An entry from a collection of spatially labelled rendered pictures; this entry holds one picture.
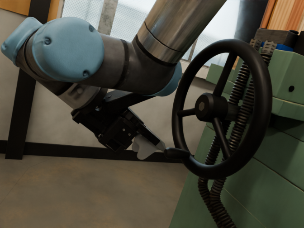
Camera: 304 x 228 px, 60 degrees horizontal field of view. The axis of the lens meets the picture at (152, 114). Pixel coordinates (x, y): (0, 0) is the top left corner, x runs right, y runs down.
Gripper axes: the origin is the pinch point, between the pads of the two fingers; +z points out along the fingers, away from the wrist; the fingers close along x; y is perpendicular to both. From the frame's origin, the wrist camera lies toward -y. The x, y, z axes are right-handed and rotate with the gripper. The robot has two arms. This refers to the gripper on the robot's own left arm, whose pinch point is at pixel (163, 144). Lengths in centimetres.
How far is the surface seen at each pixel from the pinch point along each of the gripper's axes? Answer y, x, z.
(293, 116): -22.0, 12.7, 8.7
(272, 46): -29.4, 5.7, -1.4
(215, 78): -25.3, -21.5, 12.8
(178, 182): 20, -99, 108
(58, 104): 34, -126, 10
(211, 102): -13.0, 5.7, -2.9
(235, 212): 0.5, 5.4, 27.2
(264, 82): -19.4, 15.0, -5.1
